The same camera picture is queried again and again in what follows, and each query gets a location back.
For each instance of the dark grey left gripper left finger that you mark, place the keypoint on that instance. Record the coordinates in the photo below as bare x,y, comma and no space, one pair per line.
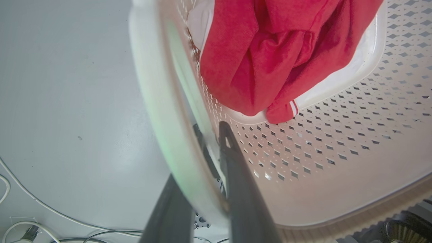
167,219

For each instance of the red garment with striped cuff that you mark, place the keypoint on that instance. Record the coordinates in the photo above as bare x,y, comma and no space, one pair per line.
270,60

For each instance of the black round brush wheel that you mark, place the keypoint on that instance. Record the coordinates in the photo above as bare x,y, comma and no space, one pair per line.
410,231

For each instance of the white garment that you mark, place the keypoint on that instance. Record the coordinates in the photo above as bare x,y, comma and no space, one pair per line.
199,20

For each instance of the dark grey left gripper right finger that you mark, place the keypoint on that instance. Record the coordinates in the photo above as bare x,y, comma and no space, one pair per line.
246,209

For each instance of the white perforated plastic laundry basket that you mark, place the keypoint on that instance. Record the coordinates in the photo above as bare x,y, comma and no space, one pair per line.
337,152

